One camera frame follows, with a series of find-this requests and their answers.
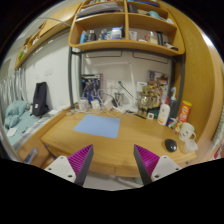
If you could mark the dark blue spray bottle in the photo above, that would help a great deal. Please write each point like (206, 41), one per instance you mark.
(173, 103)

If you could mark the black backpack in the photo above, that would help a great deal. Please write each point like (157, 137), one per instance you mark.
(39, 106)

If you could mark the white ceramic mug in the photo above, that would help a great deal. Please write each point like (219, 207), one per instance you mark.
(187, 132)

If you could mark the golden robot figure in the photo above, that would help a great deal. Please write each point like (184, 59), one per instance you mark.
(147, 101)

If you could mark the white lotion bottle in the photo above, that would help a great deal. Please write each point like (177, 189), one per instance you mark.
(164, 113)

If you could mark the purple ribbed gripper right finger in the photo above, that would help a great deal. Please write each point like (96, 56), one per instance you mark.
(152, 167)

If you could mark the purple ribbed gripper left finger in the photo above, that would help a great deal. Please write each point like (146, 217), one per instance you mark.
(73, 168)

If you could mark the small white cube clock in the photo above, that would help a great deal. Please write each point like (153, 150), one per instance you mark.
(150, 116)

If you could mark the red yellow chips can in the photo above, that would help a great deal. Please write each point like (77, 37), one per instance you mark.
(183, 116)

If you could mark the blue anime box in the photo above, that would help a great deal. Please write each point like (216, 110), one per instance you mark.
(91, 85)

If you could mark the teal blanket on bed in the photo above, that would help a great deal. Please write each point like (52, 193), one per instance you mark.
(14, 111)

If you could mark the blue mouse pad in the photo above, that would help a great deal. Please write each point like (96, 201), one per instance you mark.
(99, 126)

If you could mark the wooden wall shelf unit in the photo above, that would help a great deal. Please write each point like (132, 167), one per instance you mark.
(126, 24)

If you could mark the clear plastic cup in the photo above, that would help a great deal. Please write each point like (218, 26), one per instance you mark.
(190, 146)

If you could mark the wooden desk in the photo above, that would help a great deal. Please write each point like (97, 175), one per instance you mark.
(112, 156)

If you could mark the black computer mouse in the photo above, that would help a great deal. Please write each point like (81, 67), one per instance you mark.
(170, 145)

